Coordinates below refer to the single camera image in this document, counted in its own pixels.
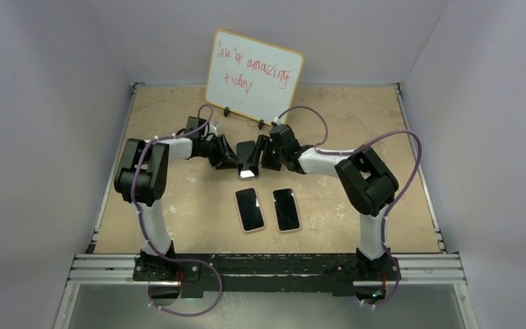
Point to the aluminium frame rail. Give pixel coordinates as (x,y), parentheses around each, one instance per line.
(415,269)

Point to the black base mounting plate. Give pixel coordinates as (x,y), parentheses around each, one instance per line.
(338,274)

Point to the green phone black screen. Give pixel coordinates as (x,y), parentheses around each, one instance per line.
(249,210)

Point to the yellow framed whiteboard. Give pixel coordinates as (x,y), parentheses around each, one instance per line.
(252,78)

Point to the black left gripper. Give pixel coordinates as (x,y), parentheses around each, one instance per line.
(225,159)

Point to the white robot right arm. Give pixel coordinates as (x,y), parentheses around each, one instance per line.
(369,184)

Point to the beige phone case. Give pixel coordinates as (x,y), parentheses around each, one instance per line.
(299,218)

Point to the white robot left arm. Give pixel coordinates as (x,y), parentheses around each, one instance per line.
(141,179)

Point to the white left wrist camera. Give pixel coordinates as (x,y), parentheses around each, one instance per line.
(213,127)

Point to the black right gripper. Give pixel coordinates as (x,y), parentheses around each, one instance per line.
(263,145)

